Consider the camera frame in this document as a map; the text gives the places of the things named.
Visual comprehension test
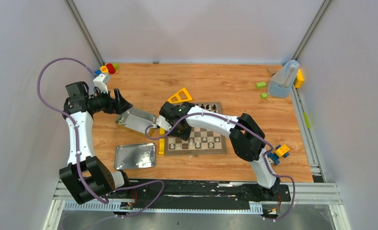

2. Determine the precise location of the green rectangular block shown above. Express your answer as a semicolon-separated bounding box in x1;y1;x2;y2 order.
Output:
256;81;267;89

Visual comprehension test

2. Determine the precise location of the yellow cylinder block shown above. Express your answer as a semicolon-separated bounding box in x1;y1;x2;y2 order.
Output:
100;66;110;74

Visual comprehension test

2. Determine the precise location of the yellow blue toy car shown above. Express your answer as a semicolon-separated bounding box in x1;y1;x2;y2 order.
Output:
267;144;290;166

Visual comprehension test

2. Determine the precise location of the yellow block at right wall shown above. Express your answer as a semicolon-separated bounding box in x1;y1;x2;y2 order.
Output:
294;69;305;88

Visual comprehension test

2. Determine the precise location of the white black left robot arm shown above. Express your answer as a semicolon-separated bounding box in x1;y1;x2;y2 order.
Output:
59;81;133;205

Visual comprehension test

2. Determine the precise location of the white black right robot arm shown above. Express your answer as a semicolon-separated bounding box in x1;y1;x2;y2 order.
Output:
155;102;281;200

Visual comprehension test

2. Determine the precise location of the wooden chess board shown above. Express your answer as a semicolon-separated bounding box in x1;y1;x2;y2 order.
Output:
164;102;228;157

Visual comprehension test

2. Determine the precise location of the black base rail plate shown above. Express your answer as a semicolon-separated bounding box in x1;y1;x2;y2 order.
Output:
100;177;292;213

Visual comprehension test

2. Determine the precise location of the yellow arch block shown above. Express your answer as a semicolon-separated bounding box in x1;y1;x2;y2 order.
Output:
158;138;165;155

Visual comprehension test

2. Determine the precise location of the yellow triangle frame block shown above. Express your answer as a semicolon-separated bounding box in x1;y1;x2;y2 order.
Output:
167;87;193;104

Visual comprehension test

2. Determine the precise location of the red cylinder block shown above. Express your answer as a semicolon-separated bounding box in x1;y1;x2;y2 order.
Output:
106;63;116;74

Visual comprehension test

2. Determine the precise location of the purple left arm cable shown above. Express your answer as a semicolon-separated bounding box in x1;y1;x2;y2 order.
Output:
37;57;166;219

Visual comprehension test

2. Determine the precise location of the gold tin with white pieces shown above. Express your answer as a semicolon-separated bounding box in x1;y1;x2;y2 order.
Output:
115;108;157;134

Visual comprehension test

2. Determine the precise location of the black chess pieces row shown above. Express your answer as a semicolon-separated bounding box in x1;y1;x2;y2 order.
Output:
195;103;219;113

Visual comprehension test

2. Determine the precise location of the clear blue plastic container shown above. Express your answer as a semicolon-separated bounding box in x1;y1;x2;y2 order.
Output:
267;60;300;98

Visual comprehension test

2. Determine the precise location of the silver tin lid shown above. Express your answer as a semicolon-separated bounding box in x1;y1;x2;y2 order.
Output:
114;143;156;171

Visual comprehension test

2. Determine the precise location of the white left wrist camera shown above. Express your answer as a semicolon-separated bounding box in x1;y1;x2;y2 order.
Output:
93;73;111;93

